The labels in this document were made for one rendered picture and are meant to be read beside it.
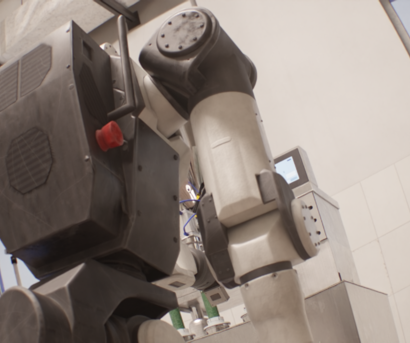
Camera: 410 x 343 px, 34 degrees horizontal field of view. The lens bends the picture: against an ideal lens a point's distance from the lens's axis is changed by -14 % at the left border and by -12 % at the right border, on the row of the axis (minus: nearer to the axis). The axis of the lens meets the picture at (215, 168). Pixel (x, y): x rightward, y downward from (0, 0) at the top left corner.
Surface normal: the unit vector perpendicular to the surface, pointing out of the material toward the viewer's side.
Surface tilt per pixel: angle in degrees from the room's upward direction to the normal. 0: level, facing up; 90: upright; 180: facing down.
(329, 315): 90
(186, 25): 82
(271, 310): 105
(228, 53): 124
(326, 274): 90
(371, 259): 90
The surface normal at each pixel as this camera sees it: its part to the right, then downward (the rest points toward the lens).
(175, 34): -0.42, -0.40
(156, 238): 0.85, 0.14
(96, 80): 0.88, -0.38
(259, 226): -0.46, -0.80
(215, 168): -0.66, -0.27
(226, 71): 0.25, -0.55
